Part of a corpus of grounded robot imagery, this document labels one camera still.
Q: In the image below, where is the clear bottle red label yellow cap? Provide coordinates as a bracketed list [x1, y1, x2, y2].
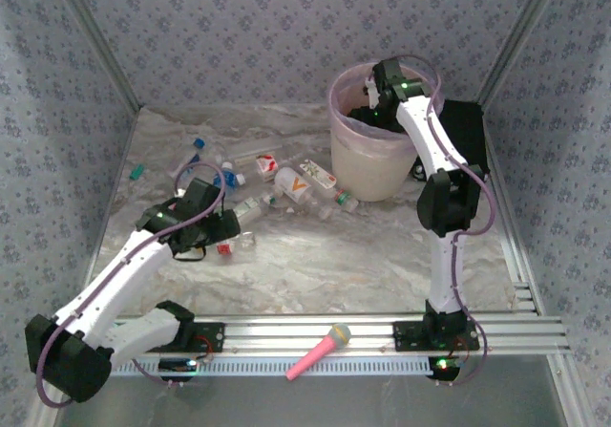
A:
[216, 230, 258, 256]

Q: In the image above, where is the blue label bottle white cap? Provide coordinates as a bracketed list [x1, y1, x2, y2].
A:
[217, 160, 247, 197]

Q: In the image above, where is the clear bottle green neck label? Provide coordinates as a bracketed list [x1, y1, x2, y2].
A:
[233, 191, 279, 224]

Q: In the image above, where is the clear bottle blue cap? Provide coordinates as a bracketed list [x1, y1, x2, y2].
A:
[166, 138, 207, 181]

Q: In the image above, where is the clear bottle red white label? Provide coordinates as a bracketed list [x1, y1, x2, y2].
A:
[234, 153, 282, 185]

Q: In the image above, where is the white bottle orange V mark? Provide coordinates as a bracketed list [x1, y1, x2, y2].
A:
[273, 166, 322, 207]

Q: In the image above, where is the clear unlabelled plastic bottle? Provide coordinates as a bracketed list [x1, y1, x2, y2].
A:
[305, 197, 334, 222]

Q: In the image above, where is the floral label clear bottle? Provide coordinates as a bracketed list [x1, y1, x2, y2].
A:
[299, 158, 338, 191]

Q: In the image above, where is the clear bottle green cap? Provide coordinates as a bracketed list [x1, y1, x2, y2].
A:
[328, 186, 360, 214]

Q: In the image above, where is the black box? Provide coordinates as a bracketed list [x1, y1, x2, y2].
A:
[412, 99, 491, 185]

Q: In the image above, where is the pink toy microphone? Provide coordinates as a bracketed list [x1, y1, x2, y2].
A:
[284, 322, 353, 381]

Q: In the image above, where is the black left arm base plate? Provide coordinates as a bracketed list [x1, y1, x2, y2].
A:
[179, 320, 225, 353]

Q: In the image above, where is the aluminium frame post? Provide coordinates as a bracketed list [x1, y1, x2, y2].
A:
[47, 0, 143, 111]
[478, 0, 569, 108]

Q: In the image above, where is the aluminium mounting rail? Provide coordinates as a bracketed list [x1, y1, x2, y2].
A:
[112, 312, 574, 359]

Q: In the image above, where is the white slotted cable duct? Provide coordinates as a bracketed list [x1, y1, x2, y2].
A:
[109, 355, 433, 376]

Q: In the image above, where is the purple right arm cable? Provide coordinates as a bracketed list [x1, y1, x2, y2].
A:
[365, 53, 496, 388]

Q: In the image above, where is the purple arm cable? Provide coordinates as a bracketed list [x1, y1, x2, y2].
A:
[365, 53, 496, 388]
[35, 161, 228, 409]

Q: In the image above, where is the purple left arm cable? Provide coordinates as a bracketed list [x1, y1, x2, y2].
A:
[35, 161, 228, 409]

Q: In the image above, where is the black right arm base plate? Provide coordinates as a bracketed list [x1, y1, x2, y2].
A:
[392, 320, 480, 352]

